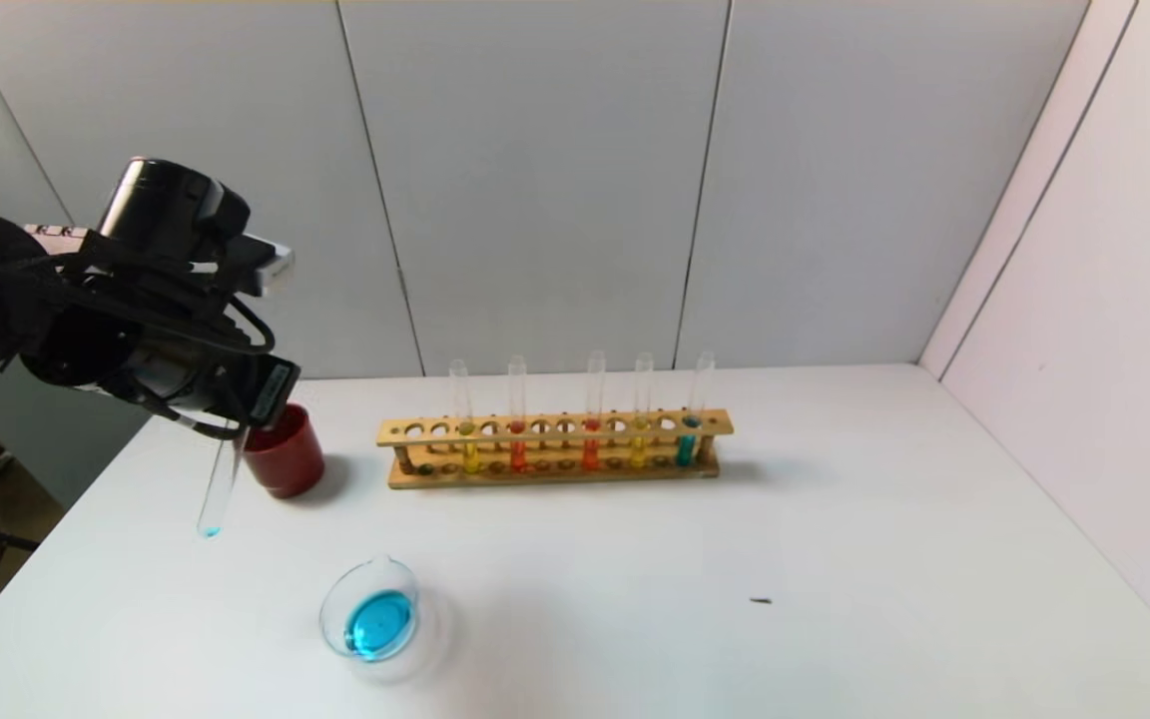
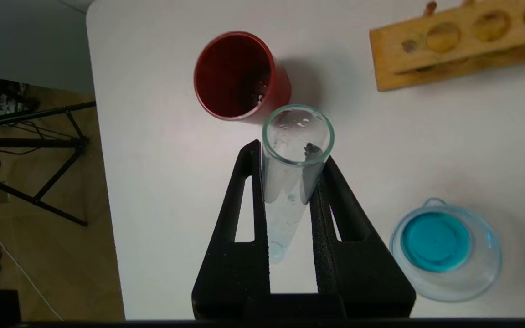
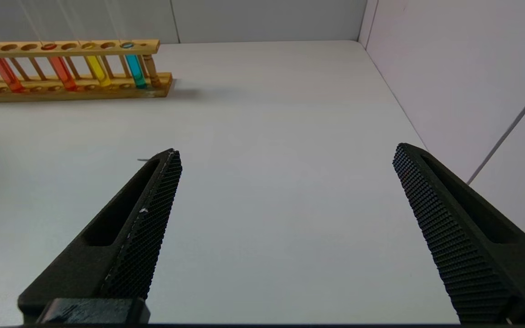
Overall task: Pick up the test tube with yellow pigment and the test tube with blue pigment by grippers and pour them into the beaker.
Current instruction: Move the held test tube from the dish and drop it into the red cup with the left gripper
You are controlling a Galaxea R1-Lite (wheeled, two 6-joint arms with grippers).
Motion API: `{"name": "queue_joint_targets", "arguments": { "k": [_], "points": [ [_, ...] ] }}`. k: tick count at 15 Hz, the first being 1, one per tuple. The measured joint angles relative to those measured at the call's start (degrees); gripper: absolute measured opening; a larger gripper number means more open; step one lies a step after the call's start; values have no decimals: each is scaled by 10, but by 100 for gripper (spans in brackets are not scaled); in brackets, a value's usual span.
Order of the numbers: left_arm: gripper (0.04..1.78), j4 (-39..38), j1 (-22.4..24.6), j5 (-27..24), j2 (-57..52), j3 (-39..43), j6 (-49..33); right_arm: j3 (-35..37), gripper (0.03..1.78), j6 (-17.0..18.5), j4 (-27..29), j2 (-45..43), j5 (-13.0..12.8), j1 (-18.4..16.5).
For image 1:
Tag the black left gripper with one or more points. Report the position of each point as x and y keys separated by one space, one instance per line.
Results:
x=274 y=390

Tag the test tube with blue liquid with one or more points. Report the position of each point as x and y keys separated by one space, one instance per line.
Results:
x=685 y=449
x=218 y=489

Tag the test tube with yellow liquid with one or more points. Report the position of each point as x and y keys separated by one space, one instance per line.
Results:
x=638 y=451
x=471 y=457

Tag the clear glass beaker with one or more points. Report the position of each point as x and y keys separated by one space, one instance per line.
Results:
x=380 y=624

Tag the test tube with orange liquid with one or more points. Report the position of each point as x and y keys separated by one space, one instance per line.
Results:
x=591 y=454
x=518 y=454

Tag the wooden test tube rack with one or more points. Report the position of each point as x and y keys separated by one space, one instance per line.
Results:
x=535 y=480

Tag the dark red plastic cup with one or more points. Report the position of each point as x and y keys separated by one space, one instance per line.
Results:
x=286 y=464

